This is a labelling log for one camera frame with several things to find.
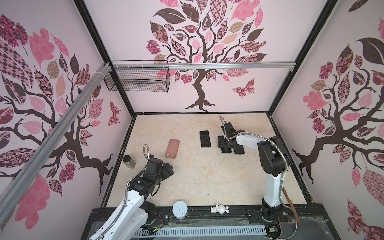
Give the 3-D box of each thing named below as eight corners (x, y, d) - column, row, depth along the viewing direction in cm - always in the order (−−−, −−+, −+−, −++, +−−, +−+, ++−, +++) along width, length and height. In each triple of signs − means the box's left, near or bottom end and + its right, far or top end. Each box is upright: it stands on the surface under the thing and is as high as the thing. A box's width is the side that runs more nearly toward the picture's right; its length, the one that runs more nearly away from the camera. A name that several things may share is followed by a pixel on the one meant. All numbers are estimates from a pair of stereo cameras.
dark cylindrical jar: (126, 168, 92) (120, 162, 85) (128, 161, 95) (123, 154, 89) (135, 168, 92) (130, 162, 85) (137, 161, 95) (133, 154, 89)
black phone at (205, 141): (200, 147, 103) (200, 145, 101) (199, 131, 112) (199, 130, 110) (210, 147, 103) (211, 145, 101) (209, 131, 112) (209, 130, 110)
